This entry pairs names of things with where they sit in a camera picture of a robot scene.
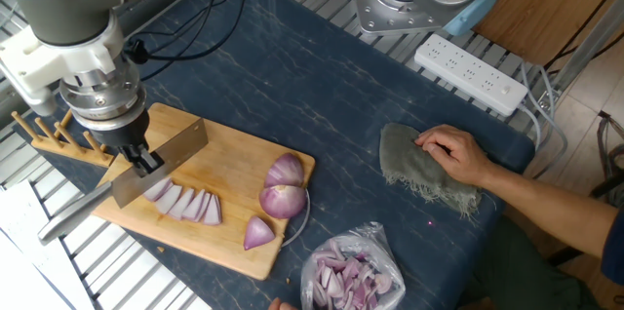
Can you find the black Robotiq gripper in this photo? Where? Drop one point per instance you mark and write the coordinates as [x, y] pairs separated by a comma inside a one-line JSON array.
[[124, 137]]

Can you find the cut red onion piece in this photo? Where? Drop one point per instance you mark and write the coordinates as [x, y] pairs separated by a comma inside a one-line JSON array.
[[195, 205], [169, 199], [157, 189], [213, 210]]

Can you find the steel cleaver knife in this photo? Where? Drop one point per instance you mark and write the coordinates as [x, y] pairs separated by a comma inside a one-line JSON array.
[[73, 215]]

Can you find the clear plastic bag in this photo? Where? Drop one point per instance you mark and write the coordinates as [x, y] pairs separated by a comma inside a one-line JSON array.
[[385, 261]]

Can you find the grey frayed cloth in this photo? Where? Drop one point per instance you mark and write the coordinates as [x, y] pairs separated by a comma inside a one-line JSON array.
[[414, 168]]

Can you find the person's right forearm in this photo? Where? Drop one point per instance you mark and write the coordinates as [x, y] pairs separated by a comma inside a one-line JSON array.
[[546, 207]]

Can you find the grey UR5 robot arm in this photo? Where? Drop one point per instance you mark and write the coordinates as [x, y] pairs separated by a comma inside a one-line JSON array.
[[63, 17]]

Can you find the person's left hand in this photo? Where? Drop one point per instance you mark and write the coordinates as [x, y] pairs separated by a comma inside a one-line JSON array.
[[282, 305]]

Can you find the person's right hand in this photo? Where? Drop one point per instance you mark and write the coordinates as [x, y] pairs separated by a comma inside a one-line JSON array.
[[460, 154]]

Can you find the wooden peg rack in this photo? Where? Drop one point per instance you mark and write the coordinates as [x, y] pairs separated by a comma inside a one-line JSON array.
[[73, 151]]

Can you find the wooden cutting board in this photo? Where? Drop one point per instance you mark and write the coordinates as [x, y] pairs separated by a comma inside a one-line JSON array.
[[234, 164]]

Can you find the small red onion wedge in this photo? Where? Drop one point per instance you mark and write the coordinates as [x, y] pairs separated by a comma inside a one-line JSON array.
[[257, 234]]

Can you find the red onion quarter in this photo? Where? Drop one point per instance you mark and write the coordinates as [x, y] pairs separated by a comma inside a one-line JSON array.
[[285, 171]]

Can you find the red onion half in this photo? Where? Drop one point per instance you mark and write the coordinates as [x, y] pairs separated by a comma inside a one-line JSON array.
[[283, 202]]

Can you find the white printed paper sheet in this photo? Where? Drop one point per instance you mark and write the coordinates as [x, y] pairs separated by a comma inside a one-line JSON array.
[[24, 261]]

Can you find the dark blue marbled mat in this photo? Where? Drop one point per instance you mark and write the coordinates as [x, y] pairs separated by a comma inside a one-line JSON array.
[[317, 81]]

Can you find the sliced red onion pile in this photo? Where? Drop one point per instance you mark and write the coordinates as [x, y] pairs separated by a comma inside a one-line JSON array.
[[346, 278]]

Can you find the white power strip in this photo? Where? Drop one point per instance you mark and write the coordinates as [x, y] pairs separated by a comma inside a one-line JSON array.
[[468, 73]]

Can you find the dark green trousers leg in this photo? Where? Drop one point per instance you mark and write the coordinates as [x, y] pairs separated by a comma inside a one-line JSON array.
[[517, 271]]

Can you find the navy shirt sleeve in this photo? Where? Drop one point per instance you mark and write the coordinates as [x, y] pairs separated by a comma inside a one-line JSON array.
[[615, 251]]

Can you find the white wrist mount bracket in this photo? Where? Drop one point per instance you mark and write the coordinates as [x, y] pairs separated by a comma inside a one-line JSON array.
[[39, 64]]

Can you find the aluminium frame post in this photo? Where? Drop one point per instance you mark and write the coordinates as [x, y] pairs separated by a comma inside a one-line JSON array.
[[585, 47]]

